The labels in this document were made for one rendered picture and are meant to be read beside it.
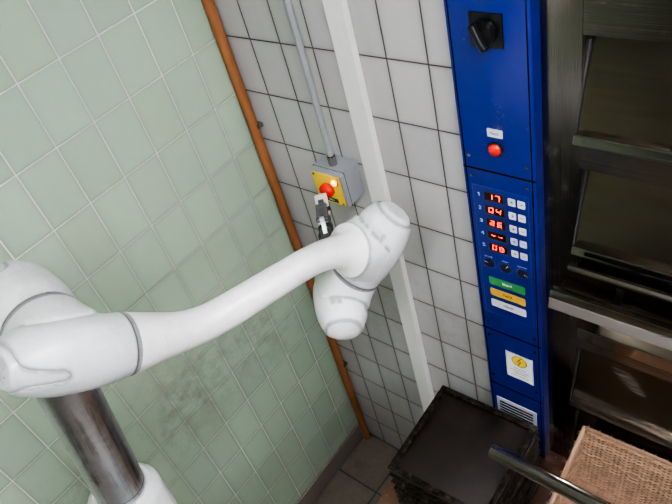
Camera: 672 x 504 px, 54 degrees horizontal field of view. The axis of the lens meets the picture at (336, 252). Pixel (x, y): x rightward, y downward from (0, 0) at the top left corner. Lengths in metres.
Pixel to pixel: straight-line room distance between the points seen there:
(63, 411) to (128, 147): 0.64
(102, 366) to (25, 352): 0.10
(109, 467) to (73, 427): 0.13
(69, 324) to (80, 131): 0.62
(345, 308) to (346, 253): 0.14
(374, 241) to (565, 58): 0.44
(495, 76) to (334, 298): 0.50
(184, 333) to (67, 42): 0.69
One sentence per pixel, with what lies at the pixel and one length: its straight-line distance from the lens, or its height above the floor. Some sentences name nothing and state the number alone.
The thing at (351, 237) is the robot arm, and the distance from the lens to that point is 1.18.
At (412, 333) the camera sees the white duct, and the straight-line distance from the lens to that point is 1.97.
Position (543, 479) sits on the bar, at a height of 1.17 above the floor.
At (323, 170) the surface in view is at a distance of 1.60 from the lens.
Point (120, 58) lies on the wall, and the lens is 1.55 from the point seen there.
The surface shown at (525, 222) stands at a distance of 1.38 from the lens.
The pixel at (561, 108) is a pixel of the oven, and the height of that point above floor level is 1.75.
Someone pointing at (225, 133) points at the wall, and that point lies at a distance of 1.76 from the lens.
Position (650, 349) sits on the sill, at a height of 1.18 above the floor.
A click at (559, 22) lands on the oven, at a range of 1.15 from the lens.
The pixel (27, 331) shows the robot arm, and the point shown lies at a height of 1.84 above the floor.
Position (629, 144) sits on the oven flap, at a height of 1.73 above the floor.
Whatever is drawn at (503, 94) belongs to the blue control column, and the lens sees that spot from 1.22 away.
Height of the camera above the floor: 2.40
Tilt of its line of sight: 41 degrees down
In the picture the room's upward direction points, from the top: 17 degrees counter-clockwise
